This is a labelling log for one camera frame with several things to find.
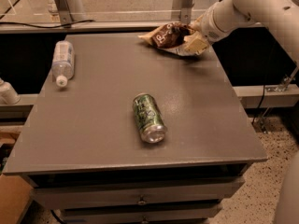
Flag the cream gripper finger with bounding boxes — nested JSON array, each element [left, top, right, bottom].
[[184, 34, 209, 52]]

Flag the brown chip bag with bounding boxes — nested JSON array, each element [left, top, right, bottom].
[[139, 22, 207, 56]]

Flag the clear plastic water bottle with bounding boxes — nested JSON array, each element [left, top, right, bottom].
[[51, 40, 75, 88]]

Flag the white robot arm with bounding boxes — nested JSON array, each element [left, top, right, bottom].
[[191, 0, 299, 224]]

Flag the green soda can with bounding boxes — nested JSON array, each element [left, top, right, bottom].
[[133, 93, 167, 144]]

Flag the grey drawer cabinet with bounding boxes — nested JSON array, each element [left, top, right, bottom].
[[2, 31, 269, 224]]

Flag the upper grey drawer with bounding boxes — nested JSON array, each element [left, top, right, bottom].
[[31, 176, 245, 209]]

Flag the grey drawer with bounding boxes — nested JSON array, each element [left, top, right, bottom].
[[31, 176, 245, 209], [62, 202, 221, 224]]

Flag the lower grey drawer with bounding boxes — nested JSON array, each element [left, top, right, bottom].
[[62, 202, 221, 224]]

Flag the white pipe at left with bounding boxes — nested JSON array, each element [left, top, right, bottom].
[[0, 78, 21, 105]]

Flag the brown cardboard box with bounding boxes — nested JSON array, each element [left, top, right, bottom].
[[0, 175, 32, 224]]

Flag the grey metal bracket right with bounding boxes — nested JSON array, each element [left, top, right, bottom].
[[171, 0, 193, 23]]

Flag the grey metal bracket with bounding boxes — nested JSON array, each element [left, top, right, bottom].
[[54, 0, 72, 27], [171, 0, 193, 23]]

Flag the black cable at right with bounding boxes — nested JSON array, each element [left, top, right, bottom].
[[250, 84, 266, 126]]

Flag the grey metal bracket left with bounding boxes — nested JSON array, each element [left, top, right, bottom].
[[54, 0, 72, 27]]

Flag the black cable on rail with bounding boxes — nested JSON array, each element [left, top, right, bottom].
[[0, 19, 95, 29]]

